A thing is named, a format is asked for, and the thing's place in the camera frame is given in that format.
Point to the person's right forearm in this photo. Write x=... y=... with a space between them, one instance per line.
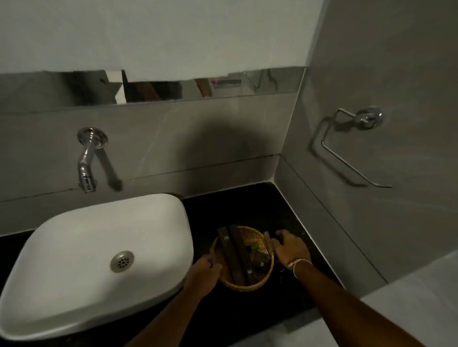
x=343 y=311

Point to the person's left forearm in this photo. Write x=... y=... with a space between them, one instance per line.
x=168 y=321

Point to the white ceramic sink basin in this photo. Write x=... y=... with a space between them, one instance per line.
x=78 y=271

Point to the person's left hand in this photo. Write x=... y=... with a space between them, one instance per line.
x=200 y=277

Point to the wall mirror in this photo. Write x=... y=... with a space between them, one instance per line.
x=53 y=89

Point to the round metal sink drain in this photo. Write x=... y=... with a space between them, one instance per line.
x=122 y=261

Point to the small green packet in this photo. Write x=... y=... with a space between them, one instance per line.
x=254 y=247

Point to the chrome wall faucet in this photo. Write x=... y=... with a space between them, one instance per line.
x=87 y=157

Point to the person's right hand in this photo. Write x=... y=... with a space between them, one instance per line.
x=291 y=248

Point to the white paper mirror cover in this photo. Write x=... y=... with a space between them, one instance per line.
x=161 y=35

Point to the round woven wicker basket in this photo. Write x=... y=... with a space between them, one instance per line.
x=259 y=236

